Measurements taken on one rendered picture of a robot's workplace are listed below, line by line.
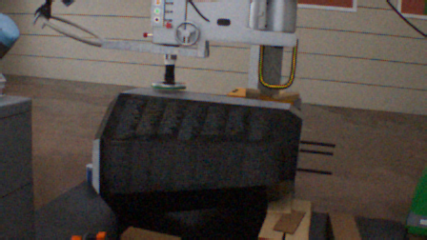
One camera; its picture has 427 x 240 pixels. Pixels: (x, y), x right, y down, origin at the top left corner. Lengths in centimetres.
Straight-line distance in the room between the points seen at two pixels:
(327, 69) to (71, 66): 560
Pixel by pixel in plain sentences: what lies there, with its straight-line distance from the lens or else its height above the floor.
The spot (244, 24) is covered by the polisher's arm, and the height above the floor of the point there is 127.
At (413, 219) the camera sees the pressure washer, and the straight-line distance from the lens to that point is 303.
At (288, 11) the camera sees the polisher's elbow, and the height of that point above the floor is 137.
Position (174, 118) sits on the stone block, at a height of 72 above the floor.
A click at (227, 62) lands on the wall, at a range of 865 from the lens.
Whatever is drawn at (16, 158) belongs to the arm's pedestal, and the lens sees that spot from 209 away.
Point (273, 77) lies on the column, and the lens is 319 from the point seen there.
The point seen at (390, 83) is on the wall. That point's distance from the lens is 874.
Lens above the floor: 119
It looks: 8 degrees down
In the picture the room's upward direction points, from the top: 4 degrees clockwise
